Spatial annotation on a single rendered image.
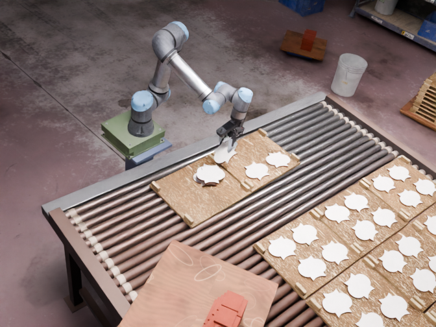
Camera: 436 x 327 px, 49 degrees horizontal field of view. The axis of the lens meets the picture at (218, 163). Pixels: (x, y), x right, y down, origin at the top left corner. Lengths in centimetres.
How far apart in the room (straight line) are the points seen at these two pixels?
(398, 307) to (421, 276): 24
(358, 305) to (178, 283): 82
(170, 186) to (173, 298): 73
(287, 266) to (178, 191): 68
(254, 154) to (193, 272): 99
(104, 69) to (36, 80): 67
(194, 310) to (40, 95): 319
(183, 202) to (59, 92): 257
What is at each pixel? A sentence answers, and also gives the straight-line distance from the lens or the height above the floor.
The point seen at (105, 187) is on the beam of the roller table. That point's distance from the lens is 254.
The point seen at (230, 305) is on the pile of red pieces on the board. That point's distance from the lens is 184.
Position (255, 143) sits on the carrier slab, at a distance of 288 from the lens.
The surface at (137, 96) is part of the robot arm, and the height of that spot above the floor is 119.
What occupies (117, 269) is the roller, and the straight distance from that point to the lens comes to 221.
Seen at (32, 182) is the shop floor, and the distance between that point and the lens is 390.
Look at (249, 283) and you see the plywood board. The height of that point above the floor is 104.
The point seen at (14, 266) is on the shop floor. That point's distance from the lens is 342.
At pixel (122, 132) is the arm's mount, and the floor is 96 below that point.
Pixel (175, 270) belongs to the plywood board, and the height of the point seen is 104.
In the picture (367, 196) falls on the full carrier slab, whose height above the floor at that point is 94.
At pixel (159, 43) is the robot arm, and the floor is 156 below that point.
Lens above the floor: 275
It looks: 42 degrees down
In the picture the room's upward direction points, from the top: 11 degrees clockwise
